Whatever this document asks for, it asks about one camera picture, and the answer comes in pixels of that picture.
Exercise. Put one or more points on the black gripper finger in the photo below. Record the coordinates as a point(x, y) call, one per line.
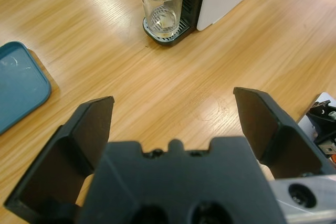
point(283, 142)
point(65, 155)

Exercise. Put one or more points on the clear drinking glass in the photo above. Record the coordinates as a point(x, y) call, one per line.
point(161, 23)

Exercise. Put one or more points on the teal plastic tray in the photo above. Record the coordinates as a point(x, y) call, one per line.
point(21, 85)

